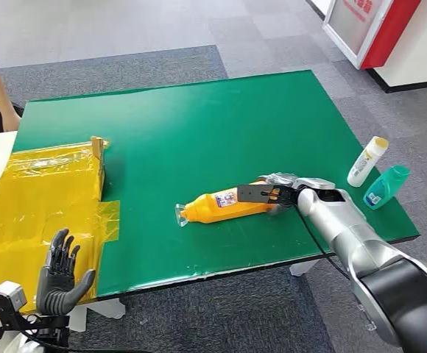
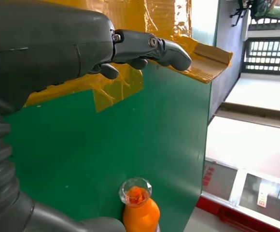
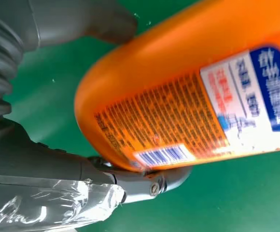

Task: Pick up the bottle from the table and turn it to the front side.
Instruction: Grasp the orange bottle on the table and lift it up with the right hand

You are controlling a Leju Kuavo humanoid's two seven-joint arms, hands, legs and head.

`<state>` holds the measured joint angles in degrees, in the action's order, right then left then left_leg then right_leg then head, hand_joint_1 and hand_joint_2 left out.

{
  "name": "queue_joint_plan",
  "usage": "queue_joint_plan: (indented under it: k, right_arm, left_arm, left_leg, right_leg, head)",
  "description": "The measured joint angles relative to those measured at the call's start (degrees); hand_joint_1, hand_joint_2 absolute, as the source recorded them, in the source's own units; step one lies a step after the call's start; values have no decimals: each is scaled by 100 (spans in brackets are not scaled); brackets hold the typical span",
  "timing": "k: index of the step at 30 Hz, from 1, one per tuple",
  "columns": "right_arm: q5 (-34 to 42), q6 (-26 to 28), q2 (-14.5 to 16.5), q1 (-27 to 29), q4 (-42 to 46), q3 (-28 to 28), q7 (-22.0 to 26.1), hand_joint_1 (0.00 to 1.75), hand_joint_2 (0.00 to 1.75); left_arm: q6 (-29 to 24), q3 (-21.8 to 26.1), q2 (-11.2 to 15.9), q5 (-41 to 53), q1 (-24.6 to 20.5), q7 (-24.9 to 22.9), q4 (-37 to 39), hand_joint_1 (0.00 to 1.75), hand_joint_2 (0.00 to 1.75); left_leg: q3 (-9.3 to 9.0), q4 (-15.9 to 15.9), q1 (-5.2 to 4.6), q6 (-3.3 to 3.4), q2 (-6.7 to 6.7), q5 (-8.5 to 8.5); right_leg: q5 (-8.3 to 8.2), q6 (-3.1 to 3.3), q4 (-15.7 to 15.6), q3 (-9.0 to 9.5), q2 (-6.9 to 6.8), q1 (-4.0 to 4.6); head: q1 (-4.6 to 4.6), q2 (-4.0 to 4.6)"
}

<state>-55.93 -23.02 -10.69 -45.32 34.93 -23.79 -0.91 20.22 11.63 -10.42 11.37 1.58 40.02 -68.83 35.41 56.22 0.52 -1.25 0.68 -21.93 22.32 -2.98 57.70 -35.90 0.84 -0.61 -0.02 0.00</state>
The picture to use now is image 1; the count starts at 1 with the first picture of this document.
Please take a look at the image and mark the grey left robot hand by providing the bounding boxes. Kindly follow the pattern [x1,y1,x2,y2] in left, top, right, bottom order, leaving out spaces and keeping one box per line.
[36,228,97,317]

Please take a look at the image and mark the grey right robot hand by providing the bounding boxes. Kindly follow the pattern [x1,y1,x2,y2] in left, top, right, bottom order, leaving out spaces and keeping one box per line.
[259,171,300,215]

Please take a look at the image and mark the orange bottle with clear cap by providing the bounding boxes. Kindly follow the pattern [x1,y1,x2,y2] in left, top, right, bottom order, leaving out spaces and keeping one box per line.
[175,180,279,229]

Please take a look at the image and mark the white bottle with yellow cap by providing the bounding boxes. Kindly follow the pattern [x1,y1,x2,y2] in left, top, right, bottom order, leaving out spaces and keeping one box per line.
[346,136,390,188]

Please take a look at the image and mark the teal transparent bottle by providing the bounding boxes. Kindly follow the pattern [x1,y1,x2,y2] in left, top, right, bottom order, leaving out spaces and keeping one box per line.
[363,165,411,211]

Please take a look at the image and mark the white table leg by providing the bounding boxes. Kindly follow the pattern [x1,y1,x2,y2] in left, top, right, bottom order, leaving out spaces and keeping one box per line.
[289,259,321,278]
[67,297,126,334]

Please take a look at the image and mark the yellow tape-wrapped cardboard box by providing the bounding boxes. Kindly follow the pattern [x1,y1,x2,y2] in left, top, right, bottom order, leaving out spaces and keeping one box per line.
[0,135,121,324]

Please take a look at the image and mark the green table mat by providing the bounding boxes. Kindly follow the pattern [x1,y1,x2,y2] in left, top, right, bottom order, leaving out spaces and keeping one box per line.
[12,69,420,299]

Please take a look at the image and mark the red and white sign panel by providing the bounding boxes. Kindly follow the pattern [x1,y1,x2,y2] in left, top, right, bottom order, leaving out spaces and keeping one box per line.
[322,0,422,71]

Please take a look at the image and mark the white cabinet with black base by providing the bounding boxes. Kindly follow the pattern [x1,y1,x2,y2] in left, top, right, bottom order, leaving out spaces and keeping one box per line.
[366,0,427,94]

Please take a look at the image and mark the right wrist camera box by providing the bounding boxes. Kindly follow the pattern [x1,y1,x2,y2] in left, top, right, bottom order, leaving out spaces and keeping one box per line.
[237,183,300,206]

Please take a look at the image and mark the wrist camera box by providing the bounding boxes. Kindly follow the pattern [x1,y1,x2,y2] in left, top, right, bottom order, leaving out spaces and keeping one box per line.
[0,281,70,348]
[237,183,300,206]

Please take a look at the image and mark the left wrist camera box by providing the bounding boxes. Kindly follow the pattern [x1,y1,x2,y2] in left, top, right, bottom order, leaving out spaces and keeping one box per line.
[0,281,70,348]

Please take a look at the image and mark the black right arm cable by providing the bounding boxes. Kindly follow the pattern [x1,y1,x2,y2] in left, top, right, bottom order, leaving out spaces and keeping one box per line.
[295,205,351,282]

